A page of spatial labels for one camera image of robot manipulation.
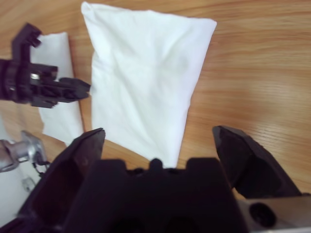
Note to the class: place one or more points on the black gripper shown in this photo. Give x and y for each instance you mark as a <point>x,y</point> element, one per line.
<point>24,82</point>

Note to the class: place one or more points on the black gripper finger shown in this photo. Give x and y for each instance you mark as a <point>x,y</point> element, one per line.
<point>73,170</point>
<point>250,165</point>

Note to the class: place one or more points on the white Unitree print t-shirt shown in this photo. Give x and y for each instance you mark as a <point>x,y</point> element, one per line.
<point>145,80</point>

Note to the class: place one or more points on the grey metal bracket with hole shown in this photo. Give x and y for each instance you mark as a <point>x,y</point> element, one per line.
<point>291,208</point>

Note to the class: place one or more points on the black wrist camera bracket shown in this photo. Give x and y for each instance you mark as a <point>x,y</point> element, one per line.
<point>23,41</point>

